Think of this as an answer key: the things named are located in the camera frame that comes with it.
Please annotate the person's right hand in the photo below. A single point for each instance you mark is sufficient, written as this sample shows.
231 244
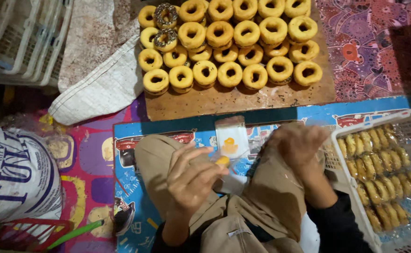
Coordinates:
298 147

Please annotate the grey speckled sheet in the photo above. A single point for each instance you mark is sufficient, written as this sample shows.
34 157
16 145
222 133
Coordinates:
89 38

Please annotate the colourful purple play mat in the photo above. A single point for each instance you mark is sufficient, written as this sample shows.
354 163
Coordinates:
86 165

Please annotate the person's left fingers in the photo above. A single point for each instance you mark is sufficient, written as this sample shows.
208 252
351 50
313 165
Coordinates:
205 168

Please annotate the person's right fingers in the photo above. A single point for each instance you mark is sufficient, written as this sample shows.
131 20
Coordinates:
282 138

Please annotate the person's beige trousers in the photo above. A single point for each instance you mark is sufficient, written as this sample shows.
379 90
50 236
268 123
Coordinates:
275 200

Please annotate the small yellow donut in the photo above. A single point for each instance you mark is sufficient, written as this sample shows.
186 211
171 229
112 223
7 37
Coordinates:
222 161

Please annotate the blue car print mat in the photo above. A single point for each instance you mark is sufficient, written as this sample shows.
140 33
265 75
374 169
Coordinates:
131 207

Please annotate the white sack with blue print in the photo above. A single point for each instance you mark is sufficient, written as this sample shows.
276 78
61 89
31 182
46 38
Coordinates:
12 175

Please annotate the purple batik cloth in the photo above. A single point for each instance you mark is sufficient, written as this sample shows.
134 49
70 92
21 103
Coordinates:
363 45

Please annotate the white woven sack cloth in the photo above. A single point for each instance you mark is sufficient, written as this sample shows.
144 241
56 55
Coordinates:
100 91

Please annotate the white plastic mesh crate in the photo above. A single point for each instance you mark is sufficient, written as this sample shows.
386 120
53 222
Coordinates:
353 196

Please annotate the stack of clear plastic bags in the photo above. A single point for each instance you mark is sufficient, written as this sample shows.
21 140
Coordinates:
234 184

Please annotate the pile of plain yellow donuts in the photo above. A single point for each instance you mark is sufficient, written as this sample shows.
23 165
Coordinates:
246 45

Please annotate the stack of white plastic crates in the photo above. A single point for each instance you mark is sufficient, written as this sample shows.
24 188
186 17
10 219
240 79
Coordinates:
19 38

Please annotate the clear bag with orange print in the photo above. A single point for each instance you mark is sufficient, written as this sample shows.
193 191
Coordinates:
232 135

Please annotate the rows of bagged donuts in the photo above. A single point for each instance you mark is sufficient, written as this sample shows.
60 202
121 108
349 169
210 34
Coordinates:
381 175

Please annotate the person's left hand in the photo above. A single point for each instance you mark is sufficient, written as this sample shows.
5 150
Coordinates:
186 182

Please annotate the brown wooden board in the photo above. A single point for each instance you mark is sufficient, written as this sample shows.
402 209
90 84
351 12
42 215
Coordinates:
226 102

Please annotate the chocolate sprinkle donut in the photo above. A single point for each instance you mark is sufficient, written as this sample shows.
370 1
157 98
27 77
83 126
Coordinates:
165 15
165 39

